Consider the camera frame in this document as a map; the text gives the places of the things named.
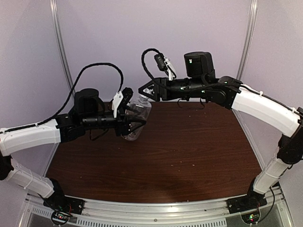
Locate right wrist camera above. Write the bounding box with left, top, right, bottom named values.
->
left=154, top=53, right=177, bottom=81

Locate front aluminium rail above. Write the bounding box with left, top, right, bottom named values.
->
left=23, top=186, right=292, bottom=227

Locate right black braided cable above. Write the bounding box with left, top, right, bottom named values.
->
left=141, top=48, right=214, bottom=92

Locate white flip bottle cap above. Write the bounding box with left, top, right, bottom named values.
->
left=139, top=94, right=149, bottom=100

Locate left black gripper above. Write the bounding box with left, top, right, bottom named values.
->
left=81, top=105, right=146, bottom=136

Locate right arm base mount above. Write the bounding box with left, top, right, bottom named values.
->
left=226, top=194, right=267, bottom=225

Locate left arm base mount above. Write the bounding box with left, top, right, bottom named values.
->
left=40, top=195, right=85, bottom=226

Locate left aluminium frame post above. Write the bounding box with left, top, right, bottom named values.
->
left=49, top=0, right=73, bottom=91

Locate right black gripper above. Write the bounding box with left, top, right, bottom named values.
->
left=138, top=77, right=207, bottom=102

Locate black braided cable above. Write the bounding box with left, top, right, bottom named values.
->
left=2, top=62, right=125, bottom=133
left=141, top=48, right=214, bottom=92

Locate left black braided cable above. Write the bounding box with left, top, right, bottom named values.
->
left=2, top=62, right=125, bottom=133

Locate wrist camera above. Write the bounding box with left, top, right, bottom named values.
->
left=154, top=53, right=177, bottom=81
left=111, top=87, right=133, bottom=118

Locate right aluminium frame post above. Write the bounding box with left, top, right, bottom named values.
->
left=236, top=0, right=258, bottom=80

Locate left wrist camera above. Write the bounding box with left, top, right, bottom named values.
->
left=111, top=87, right=133, bottom=118

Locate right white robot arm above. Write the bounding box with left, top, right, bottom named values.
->
left=139, top=50, right=303, bottom=209

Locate aluminium frame post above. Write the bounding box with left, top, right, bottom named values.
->
left=236, top=0, right=258, bottom=80
left=49, top=0, right=73, bottom=91

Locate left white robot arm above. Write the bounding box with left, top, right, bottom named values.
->
left=0, top=87, right=146, bottom=211

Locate clear plastic bottle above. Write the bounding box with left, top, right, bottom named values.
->
left=123, top=95, right=152, bottom=141

